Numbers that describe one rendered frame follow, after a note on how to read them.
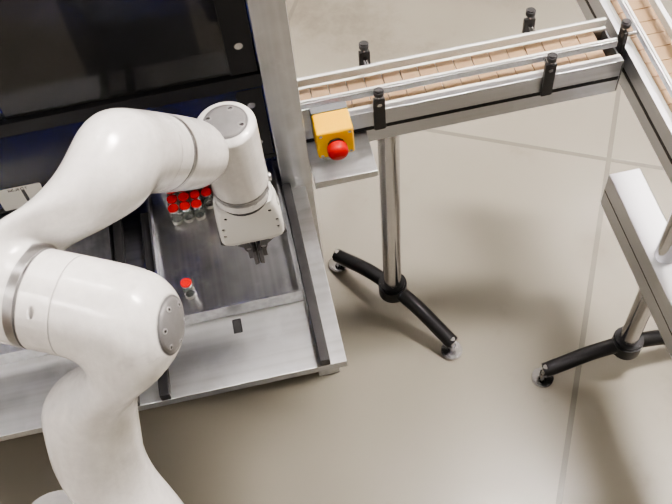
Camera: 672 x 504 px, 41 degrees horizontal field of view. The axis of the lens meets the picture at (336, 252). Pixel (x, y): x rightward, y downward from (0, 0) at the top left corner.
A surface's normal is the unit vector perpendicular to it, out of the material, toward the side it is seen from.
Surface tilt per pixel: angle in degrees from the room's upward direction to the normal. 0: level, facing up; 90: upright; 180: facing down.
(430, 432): 0
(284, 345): 0
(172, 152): 85
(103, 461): 73
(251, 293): 0
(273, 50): 90
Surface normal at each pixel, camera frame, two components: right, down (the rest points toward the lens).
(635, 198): -0.07, -0.54
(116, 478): 0.59, 0.49
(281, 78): 0.20, 0.82
